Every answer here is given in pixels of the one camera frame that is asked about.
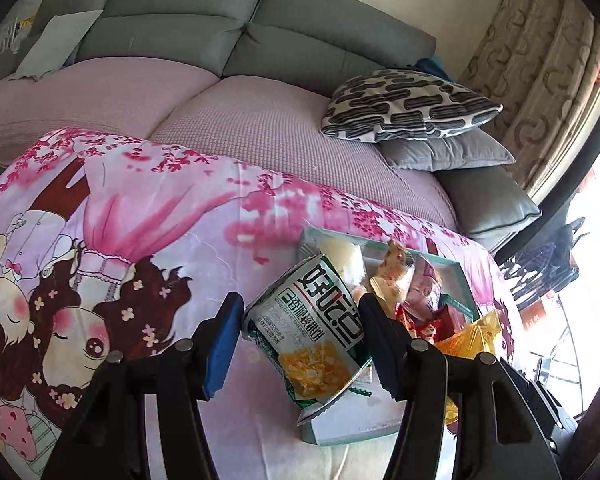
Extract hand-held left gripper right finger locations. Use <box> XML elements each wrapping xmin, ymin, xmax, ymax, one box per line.
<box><xmin>358</xmin><ymin>292</ymin><xmax>563</xmax><ymax>480</ymax></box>

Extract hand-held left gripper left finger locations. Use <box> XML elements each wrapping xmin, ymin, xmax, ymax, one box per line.
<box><xmin>40</xmin><ymin>292</ymin><xmax>245</xmax><ymax>480</ymax></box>

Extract red gold candy packet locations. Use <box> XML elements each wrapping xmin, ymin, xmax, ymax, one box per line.
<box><xmin>395</xmin><ymin>305</ymin><xmax>461</xmax><ymax>343</ymax></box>

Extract green white chips packet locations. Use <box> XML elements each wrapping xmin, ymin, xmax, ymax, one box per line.
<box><xmin>241</xmin><ymin>252</ymin><xmax>373</xmax><ymax>426</ymax></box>

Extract pink snack packet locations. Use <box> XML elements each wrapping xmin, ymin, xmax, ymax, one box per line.
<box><xmin>405</xmin><ymin>255</ymin><xmax>446</xmax><ymax>316</ymax></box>

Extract pale bun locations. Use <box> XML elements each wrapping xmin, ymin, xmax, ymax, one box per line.
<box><xmin>320</xmin><ymin>237</ymin><xmax>366</xmax><ymax>286</ymax></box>

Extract yellow snack packet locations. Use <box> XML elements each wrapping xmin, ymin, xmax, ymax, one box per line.
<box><xmin>432</xmin><ymin>310</ymin><xmax>503</xmax><ymax>426</ymax></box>

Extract teal-edged white tray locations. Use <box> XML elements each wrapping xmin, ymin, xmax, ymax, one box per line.
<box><xmin>297</xmin><ymin>225</ymin><xmax>481</xmax><ymax>447</ymax></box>

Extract printed cartoon blanket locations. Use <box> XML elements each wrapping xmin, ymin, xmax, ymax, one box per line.
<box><xmin>0</xmin><ymin>127</ymin><xmax>526</xmax><ymax>480</ymax></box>

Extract black metal rack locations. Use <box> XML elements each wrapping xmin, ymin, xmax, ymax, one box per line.
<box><xmin>495</xmin><ymin>205</ymin><xmax>591</xmax><ymax>311</ymax></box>

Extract grey pillow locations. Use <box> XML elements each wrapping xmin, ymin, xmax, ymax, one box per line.
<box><xmin>377</xmin><ymin>130</ymin><xmax>517</xmax><ymax>172</ymax></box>

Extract pink sofa cover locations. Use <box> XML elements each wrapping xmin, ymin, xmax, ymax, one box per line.
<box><xmin>0</xmin><ymin>57</ymin><xmax>461</xmax><ymax>233</ymax></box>

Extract black white patterned pillow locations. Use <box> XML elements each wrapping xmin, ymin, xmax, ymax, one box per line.
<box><xmin>321</xmin><ymin>69</ymin><xmax>503</xmax><ymax>143</ymax></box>

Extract blue cloth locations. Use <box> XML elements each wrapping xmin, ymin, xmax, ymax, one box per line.
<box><xmin>412</xmin><ymin>55</ymin><xmax>456</xmax><ymax>81</ymax></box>

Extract beige patterned curtain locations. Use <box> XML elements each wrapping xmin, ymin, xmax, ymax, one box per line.
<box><xmin>457</xmin><ymin>0</ymin><xmax>600</xmax><ymax>196</ymax></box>

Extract grey sofa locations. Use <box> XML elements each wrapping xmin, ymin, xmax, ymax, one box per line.
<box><xmin>0</xmin><ymin>0</ymin><xmax>543</xmax><ymax>251</ymax></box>

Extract pale flat cushion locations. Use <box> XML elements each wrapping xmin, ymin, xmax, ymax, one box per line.
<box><xmin>10</xmin><ymin>9</ymin><xmax>103</xmax><ymax>82</ymax></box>

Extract white small rack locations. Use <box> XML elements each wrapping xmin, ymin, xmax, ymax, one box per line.
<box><xmin>0</xmin><ymin>17</ymin><xmax>33</xmax><ymax>56</ymax></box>

